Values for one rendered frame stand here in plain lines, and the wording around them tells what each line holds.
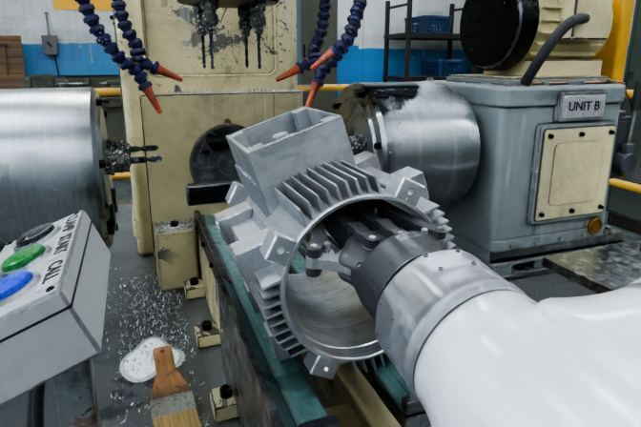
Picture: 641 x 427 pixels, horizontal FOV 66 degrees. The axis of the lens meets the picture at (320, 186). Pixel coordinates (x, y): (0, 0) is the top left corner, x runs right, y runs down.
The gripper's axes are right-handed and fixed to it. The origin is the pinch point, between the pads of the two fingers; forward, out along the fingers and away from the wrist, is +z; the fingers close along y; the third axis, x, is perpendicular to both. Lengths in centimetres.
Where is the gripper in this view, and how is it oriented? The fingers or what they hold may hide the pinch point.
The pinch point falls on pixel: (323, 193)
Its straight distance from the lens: 51.9
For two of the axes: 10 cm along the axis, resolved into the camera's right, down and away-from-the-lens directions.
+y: -9.4, 0.9, -3.4
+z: -3.5, -3.5, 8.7
